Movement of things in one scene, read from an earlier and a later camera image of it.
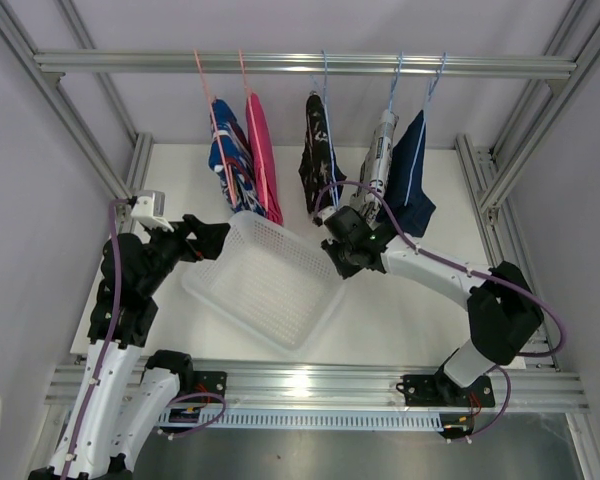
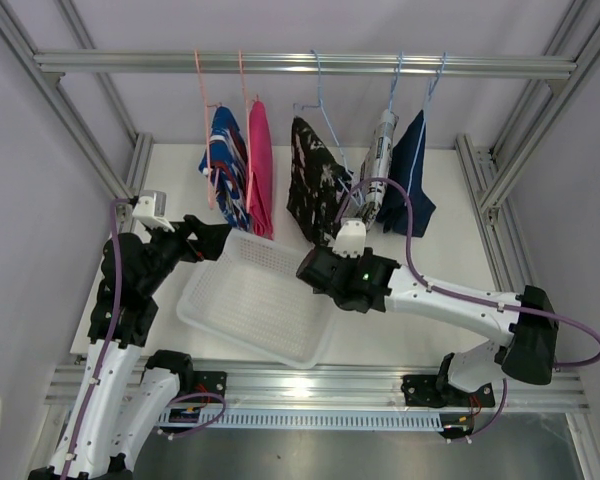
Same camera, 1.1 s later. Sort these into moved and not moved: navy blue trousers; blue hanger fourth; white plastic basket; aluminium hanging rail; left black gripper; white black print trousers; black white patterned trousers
Moved: black white patterned trousers; white plastic basket
Not moved: left black gripper; aluminium hanging rail; white black print trousers; navy blue trousers; blue hanger fourth
